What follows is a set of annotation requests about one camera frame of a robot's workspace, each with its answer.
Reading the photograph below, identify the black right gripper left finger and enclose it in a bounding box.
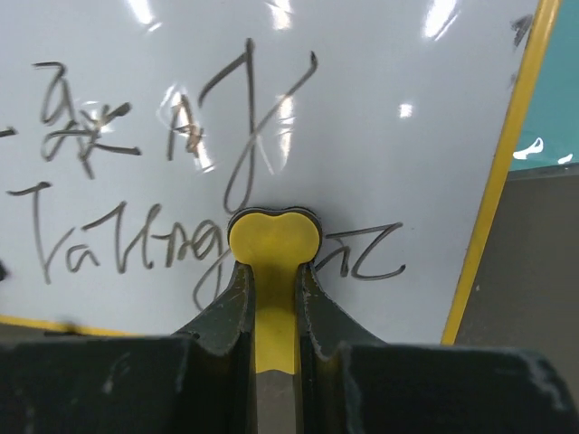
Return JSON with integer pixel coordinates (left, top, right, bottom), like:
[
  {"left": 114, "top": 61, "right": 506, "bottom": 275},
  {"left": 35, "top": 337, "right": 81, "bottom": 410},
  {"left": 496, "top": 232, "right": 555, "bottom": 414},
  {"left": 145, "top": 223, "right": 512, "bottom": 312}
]
[{"left": 175, "top": 262, "right": 256, "bottom": 433}]

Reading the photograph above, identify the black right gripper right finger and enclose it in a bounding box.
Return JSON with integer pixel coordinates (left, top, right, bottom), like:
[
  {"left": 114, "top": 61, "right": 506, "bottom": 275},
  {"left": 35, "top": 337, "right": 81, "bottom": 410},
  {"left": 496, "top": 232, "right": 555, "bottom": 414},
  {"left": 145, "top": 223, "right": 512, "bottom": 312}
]
[{"left": 296, "top": 264, "right": 384, "bottom": 433}]

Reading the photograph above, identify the yellow bone-shaped eraser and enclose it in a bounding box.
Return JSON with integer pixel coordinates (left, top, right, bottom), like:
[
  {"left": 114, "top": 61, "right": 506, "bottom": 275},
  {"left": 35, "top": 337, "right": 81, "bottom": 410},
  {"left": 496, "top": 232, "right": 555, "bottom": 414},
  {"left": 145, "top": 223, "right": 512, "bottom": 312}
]
[{"left": 228, "top": 207, "right": 322, "bottom": 375}]

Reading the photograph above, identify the yellow-framed whiteboard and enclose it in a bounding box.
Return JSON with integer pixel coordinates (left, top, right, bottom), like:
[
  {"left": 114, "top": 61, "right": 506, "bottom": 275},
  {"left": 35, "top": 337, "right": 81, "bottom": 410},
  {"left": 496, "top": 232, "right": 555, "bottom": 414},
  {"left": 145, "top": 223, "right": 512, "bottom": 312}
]
[{"left": 1, "top": 1, "right": 561, "bottom": 344}]

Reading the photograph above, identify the teal cutting board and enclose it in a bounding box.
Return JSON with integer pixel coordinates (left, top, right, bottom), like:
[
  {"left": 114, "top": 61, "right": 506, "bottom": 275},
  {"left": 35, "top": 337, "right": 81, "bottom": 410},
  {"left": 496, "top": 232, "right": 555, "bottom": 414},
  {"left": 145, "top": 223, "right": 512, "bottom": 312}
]
[{"left": 510, "top": 0, "right": 578, "bottom": 171}]

